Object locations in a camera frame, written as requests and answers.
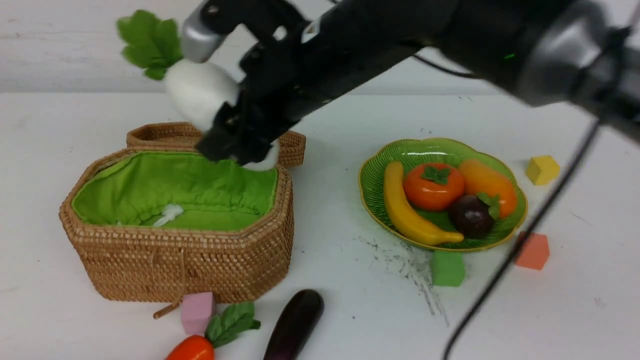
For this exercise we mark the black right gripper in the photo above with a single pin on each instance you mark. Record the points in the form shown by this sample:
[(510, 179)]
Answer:
[(296, 66)]

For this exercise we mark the green leaf-shaped plate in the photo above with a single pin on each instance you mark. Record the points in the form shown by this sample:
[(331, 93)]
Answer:
[(413, 152)]

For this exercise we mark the dark purple eggplant toy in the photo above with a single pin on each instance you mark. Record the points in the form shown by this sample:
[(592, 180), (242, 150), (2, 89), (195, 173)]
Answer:
[(295, 324)]

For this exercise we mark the woven rattan basket lid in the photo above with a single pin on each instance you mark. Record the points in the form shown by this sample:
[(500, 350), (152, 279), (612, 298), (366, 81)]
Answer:
[(179, 135)]

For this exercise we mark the orange persimmon toy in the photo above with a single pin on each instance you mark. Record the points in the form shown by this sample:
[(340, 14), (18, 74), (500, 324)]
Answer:
[(433, 186)]

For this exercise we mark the orange mango toy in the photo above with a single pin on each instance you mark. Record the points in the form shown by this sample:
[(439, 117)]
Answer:
[(480, 178)]

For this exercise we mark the pink foam block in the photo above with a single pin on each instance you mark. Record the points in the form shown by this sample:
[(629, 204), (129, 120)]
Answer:
[(197, 309)]

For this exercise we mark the dark purple mangosteen toy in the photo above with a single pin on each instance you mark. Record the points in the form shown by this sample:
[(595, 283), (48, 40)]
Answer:
[(475, 215)]

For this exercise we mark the yellow foam block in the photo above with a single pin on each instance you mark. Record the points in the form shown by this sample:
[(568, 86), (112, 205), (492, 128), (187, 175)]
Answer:
[(542, 170)]

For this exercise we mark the green foam block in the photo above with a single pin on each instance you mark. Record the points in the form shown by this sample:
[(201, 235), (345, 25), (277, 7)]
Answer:
[(447, 269)]

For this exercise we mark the orange carrot toy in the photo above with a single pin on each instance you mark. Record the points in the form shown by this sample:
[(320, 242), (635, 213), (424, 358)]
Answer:
[(222, 329)]

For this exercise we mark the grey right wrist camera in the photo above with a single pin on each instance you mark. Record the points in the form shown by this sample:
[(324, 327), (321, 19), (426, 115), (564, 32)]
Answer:
[(198, 43)]

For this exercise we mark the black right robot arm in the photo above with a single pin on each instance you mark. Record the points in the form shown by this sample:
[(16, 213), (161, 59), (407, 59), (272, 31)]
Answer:
[(539, 51)]

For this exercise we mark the woven rattan basket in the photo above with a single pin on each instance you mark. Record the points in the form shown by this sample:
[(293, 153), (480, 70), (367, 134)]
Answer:
[(154, 224)]

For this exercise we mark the yellow banana toy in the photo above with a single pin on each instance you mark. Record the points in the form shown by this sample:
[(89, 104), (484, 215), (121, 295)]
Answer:
[(403, 216)]

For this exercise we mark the white radish toy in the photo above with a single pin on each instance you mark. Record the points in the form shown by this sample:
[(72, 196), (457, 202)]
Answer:
[(201, 92)]

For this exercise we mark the orange foam block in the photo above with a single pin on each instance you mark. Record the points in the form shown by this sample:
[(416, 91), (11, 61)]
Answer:
[(534, 253)]

